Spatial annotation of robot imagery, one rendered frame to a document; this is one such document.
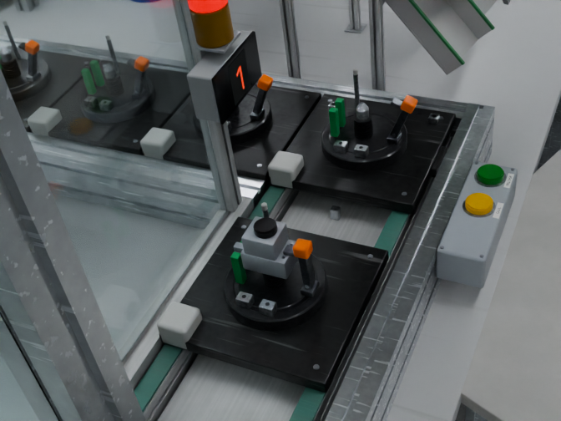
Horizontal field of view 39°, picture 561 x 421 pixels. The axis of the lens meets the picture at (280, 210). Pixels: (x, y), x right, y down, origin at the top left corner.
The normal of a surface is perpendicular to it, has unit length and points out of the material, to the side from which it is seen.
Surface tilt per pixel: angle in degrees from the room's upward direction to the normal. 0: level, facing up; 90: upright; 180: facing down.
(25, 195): 90
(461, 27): 45
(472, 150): 0
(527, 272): 0
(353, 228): 0
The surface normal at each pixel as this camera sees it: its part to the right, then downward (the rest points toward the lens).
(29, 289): 0.91, 0.20
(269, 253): -0.41, 0.65
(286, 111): -0.12, -0.73
